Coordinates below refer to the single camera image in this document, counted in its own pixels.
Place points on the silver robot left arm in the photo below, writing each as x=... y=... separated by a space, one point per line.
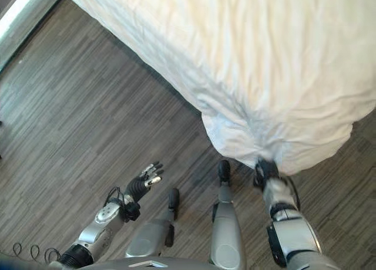
x=98 y=229

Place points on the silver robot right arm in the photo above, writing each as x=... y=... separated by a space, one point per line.
x=290 y=226

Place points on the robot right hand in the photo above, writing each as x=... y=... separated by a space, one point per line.
x=265 y=171

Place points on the white bed duvet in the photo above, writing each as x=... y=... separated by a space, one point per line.
x=235 y=61

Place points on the silver robot leg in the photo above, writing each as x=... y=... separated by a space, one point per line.
x=157 y=232
x=225 y=220

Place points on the silver robot left leg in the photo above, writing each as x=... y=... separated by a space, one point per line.
x=157 y=232

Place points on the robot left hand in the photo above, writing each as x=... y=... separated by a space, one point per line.
x=139 y=184

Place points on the silver robot right leg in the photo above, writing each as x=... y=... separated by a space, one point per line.
x=225 y=220

